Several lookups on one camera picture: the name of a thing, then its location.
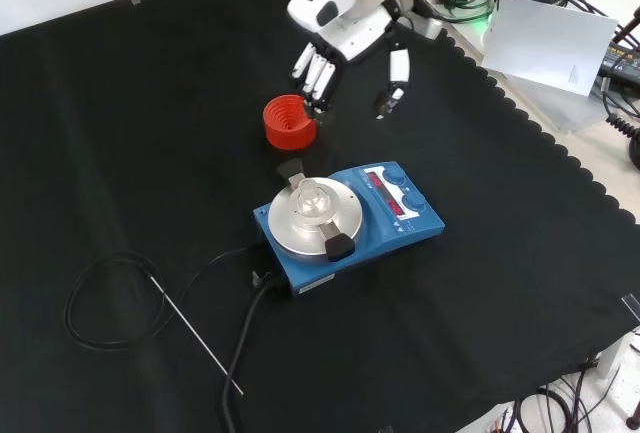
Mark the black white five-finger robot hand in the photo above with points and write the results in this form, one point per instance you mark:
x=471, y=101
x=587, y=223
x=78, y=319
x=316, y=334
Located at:
x=357, y=35

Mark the heater with blue base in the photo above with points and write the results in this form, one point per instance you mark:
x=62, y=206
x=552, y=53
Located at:
x=420, y=228

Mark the orange ribbed flask holder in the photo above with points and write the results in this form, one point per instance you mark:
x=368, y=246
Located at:
x=287, y=138

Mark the clear round-bottom glass flask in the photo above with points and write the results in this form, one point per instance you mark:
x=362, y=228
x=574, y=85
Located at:
x=311, y=200

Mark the pale board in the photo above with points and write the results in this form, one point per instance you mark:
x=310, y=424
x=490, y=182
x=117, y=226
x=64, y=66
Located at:
x=545, y=43

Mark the black device with yellow label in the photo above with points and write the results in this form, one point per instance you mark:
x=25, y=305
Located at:
x=620, y=60

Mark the black bench cloth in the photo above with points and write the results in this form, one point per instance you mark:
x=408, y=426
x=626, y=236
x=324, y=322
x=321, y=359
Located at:
x=450, y=328

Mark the thin metal probe rod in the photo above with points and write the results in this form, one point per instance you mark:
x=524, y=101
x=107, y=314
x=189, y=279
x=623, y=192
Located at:
x=200, y=338

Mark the clear tape piece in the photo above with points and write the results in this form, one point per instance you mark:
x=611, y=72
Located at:
x=632, y=308

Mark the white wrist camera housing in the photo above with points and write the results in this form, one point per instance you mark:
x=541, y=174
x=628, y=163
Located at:
x=305, y=8

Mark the white bench bracket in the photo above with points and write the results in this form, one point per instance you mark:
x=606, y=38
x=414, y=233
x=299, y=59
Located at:
x=617, y=353

